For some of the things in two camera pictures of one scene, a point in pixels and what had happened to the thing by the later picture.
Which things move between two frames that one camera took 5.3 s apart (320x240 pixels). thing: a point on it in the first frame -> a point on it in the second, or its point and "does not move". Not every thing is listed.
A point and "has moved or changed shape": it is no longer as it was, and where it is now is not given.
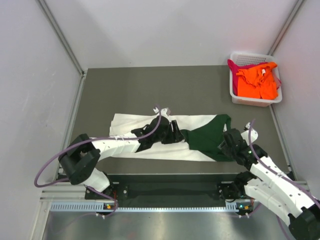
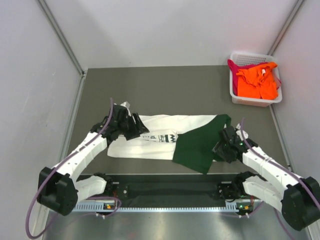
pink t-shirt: (234, 68) does not move
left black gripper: (174, 136) -> (138, 128)
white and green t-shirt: (204, 136) has moved or changed shape
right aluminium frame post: (285, 28) does not move
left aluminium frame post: (56, 27) does not move
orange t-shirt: (258, 81) does not move
